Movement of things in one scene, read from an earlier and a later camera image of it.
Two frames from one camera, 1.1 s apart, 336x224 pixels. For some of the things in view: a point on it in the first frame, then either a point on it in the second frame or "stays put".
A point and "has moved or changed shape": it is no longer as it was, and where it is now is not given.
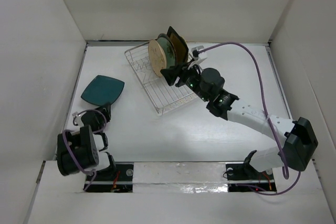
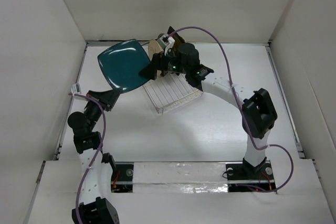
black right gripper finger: (174, 70) → (157, 58)
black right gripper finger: (176, 80) → (150, 71)
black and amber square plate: (180, 46) stays put
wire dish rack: (164, 96) stays put
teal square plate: (103, 89) has moved or changed shape
